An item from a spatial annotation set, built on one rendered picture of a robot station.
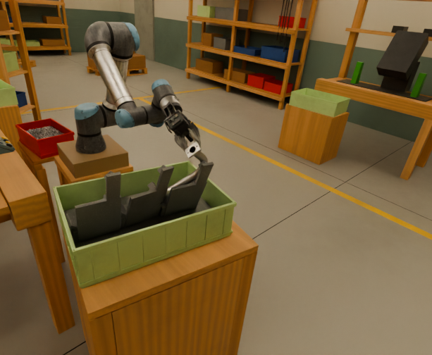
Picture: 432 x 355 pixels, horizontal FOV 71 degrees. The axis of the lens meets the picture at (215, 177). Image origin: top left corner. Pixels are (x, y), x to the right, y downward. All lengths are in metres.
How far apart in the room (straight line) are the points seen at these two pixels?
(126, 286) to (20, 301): 1.24
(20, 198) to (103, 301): 0.59
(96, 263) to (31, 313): 1.16
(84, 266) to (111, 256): 0.09
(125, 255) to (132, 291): 0.12
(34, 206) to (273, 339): 1.44
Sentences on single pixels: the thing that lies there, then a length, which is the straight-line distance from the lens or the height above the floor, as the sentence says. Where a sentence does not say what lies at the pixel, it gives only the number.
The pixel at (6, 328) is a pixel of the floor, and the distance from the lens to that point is 2.20.
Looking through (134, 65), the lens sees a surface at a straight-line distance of 8.23.
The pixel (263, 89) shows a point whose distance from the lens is 6.45.
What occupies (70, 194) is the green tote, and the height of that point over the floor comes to 0.92.
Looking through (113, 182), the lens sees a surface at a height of 1.12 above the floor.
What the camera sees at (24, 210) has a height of 0.84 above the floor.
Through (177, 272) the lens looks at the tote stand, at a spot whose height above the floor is 0.79.
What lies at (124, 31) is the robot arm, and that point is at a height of 1.52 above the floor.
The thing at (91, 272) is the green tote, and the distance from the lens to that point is 1.12.
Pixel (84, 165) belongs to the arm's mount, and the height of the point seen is 0.91.
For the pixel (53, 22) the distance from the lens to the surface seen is 10.83.
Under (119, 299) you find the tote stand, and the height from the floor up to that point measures 0.79.
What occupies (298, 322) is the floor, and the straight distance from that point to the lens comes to 2.12.
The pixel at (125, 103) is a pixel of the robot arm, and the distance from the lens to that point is 1.27.
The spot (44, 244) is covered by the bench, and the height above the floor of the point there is 0.63.
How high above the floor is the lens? 1.64
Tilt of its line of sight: 29 degrees down
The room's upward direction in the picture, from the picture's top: 5 degrees clockwise
